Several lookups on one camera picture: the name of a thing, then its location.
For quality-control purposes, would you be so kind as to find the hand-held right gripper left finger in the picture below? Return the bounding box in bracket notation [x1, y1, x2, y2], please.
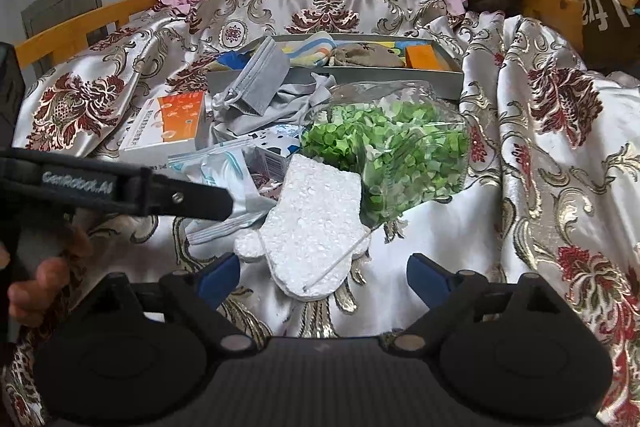
[97, 253, 255, 354]

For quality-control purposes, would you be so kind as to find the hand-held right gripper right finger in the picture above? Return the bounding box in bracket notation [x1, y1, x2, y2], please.
[391, 253, 548, 354]

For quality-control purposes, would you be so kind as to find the grey panelled door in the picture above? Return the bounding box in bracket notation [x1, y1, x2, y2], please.
[20, 0, 103, 50]

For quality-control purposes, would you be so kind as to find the beige drawstring pouch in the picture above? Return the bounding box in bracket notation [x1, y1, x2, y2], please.
[327, 44, 406, 68]

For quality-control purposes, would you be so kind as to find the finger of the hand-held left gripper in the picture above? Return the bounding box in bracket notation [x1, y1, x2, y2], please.
[145, 169, 235, 222]

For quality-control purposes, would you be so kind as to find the cartoon printed cloth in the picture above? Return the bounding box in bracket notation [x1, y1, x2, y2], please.
[212, 38, 408, 72]

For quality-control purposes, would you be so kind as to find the grey metal tray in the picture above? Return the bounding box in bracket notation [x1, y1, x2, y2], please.
[205, 33, 466, 102]

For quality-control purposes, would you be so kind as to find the light grey cloth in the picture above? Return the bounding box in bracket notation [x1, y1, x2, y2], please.
[212, 74, 337, 145]

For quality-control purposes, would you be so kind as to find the wooden bed rail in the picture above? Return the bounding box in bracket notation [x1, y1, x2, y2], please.
[15, 0, 161, 70]

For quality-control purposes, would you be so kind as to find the grey face mask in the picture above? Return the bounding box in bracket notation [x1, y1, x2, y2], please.
[210, 38, 292, 116]

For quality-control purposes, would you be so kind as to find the clear glass jar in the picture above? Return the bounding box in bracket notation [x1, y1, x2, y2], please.
[300, 79, 472, 229]

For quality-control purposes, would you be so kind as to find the orange block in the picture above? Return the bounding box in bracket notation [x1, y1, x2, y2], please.
[405, 44, 442, 70]

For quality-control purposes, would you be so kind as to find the person's left hand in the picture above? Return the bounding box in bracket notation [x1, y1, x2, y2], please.
[0, 227, 95, 329]

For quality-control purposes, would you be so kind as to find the white foam piece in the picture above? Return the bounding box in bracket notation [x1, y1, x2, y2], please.
[235, 154, 372, 303]

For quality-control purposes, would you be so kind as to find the small grey carton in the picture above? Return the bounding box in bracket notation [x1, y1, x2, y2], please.
[250, 147, 292, 188]

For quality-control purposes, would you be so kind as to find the pastel striped cloth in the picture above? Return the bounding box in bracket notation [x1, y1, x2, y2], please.
[292, 32, 346, 68]

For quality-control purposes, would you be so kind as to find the white and orange carton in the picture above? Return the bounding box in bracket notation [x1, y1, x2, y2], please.
[120, 89, 208, 170]

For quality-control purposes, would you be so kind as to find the floral satin blanket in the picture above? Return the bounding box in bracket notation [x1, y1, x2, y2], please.
[0, 0, 640, 427]

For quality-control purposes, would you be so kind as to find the heap of green paper stars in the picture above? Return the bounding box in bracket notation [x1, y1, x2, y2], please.
[302, 99, 471, 220]

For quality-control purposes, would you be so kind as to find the cardboard box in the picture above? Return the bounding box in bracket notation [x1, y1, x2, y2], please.
[520, 0, 588, 52]

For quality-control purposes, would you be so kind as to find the thin white stick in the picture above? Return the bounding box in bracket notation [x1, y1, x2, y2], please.
[300, 227, 372, 294]

